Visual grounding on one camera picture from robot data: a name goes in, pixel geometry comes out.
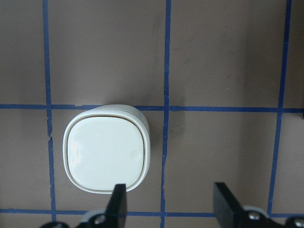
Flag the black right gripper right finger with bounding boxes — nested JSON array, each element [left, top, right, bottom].
[[213, 182, 304, 228]]

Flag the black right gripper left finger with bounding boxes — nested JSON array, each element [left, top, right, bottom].
[[80, 184, 127, 228]]

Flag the white mini trash can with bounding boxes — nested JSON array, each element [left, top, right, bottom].
[[62, 104, 151, 194]]

